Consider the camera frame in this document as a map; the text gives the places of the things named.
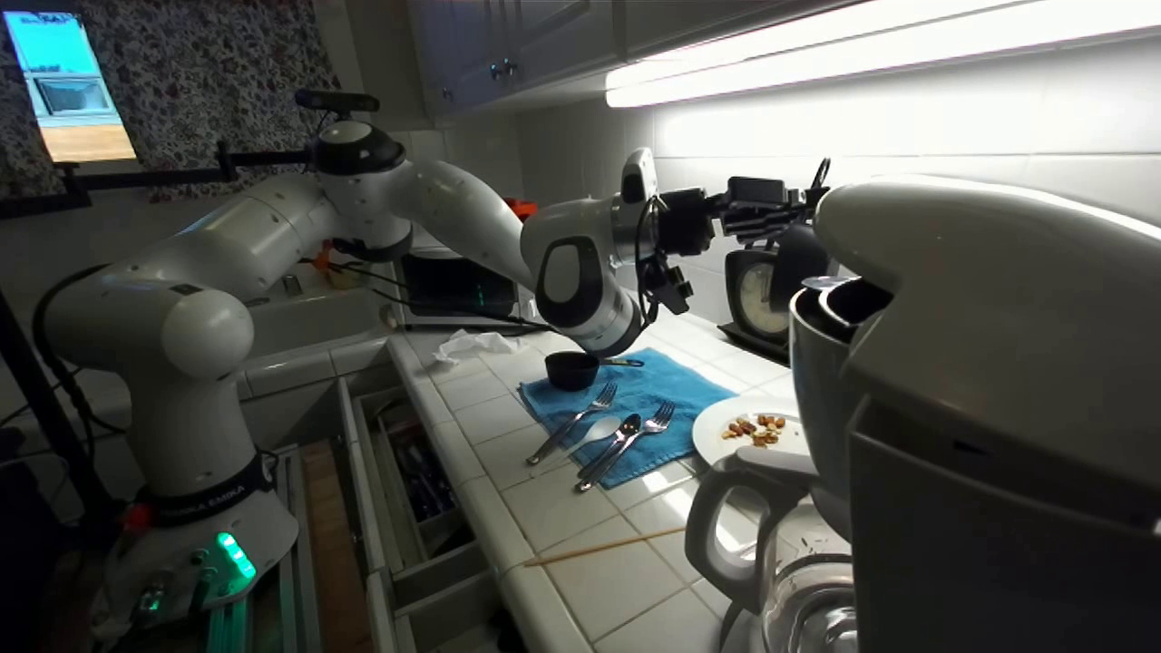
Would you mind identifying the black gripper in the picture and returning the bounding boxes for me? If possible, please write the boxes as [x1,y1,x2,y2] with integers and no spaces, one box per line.
[662,154,837,256]

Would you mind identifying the brown food pieces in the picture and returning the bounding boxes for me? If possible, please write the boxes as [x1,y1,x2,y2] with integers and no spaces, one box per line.
[724,411,790,449]

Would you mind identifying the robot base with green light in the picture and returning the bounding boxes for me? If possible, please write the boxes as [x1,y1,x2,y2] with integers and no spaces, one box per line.
[86,481,303,653]

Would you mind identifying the white plate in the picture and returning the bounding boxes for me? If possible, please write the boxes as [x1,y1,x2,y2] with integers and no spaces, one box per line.
[691,390,818,478]

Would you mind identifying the under-cabinet light strip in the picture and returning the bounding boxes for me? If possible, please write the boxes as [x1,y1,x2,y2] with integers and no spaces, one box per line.
[604,0,1161,113]

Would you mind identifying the blue cloth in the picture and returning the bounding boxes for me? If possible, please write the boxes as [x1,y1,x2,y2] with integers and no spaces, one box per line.
[519,343,740,494]

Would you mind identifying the white coffee maker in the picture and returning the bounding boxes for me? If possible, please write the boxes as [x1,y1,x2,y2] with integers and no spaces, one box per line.
[783,179,1161,653]

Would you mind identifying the silver spoon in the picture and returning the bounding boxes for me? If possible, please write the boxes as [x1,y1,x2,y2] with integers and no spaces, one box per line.
[571,413,647,495]

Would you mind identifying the white toaster oven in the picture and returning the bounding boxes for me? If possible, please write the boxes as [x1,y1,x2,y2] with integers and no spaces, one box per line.
[397,247,542,332]

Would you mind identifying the crumpled white paper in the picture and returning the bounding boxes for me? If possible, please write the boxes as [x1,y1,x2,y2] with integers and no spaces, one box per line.
[427,327,522,372]

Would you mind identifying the glass coffee carafe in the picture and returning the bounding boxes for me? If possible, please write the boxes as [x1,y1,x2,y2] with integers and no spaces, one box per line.
[684,464,863,653]

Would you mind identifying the open white drawer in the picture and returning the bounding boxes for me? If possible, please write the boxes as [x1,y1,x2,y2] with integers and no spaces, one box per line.
[337,372,519,653]

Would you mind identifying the lit tablet screen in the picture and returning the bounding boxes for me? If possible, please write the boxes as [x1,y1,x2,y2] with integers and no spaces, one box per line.
[0,7,142,166]

